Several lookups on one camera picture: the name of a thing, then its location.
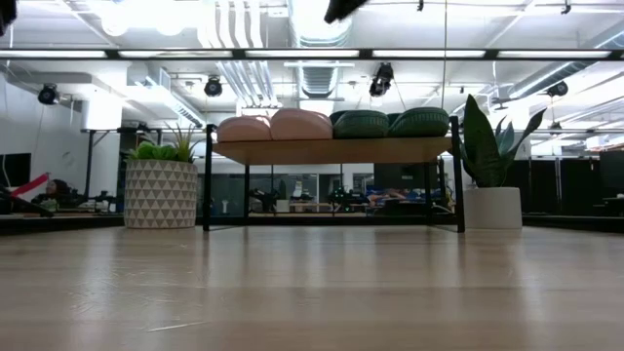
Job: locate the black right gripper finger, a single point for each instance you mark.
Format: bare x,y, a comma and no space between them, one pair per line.
341,7

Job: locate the green rubber slide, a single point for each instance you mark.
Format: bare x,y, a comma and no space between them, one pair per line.
419,124
361,126

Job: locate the pink rubber slide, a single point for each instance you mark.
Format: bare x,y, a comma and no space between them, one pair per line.
244,130
301,126

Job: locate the black background robot arm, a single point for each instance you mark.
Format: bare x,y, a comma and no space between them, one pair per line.
263,200
347,200

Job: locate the wooden shelf with black legs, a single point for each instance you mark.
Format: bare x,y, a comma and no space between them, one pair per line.
336,151

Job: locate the black crossbar with light strips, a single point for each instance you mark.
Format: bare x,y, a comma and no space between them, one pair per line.
365,54

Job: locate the black hanging spotlight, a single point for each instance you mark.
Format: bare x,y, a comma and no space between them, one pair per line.
213,88
558,89
48,95

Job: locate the snake plant in white pot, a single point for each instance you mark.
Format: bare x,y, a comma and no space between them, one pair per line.
492,207

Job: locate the succulent in triangle-patterned pot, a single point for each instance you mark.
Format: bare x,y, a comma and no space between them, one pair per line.
161,195

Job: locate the black room divider panels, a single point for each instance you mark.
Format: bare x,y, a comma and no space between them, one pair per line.
570,185

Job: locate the person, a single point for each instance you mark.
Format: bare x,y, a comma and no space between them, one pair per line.
53,192

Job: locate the white ceiling air duct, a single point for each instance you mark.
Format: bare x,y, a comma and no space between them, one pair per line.
312,29

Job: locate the black overhead camera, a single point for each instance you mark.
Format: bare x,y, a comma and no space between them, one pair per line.
381,80

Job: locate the black table rig frame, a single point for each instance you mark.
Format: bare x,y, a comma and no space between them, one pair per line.
73,223

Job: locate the black wall monitor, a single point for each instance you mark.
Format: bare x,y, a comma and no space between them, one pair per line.
14,170

